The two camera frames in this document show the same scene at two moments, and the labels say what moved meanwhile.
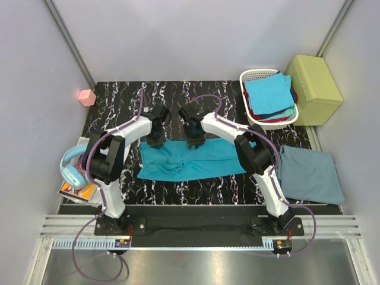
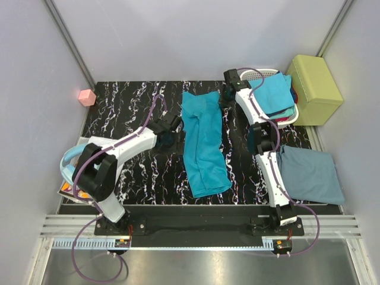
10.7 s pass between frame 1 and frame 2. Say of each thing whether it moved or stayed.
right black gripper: moved
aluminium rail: stayed
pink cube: stayed
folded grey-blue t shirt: stayed
